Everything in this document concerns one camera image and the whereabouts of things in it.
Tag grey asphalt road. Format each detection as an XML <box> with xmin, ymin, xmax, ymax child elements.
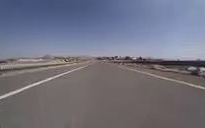
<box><xmin>0</xmin><ymin>60</ymin><xmax>205</xmax><ymax>128</ymax></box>

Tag distant low buildings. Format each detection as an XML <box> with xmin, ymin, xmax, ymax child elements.
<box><xmin>0</xmin><ymin>54</ymin><xmax>148</xmax><ymax>63</ymax></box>

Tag white painted edge line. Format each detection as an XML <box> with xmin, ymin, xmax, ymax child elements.
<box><xmin>0</xmin><ymin>63</ymin><xmax>90</xmax><ymax>105</ymax></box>
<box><xmin>116</xmin><ymin>64</ymin><xmax>205</xmax><ymax>94</ymax></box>

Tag pale gravel verge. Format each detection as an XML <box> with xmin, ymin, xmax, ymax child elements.
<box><xmin>0</xmin><ymin>61</ymin><xmax>89</xmax><ymax>80</ymax></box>

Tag pale roadside guardrail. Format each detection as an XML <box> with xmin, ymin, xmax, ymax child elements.
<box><xmin>0</xmin><ymin>60</ymin><xmax>88</xmax><ymax>73</ymax></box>

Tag dark roadside guardrail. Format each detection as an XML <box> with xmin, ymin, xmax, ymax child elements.
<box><xmin>106</xmin><ymin>58</ymin><xmax>205</xmax><ymax>69</ymax></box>

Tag rubble strip beside road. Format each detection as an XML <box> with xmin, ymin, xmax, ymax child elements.
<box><xmin>119</xmin><ymin>62</ymin><xmax>205</xmax><ymax>80</ymax></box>

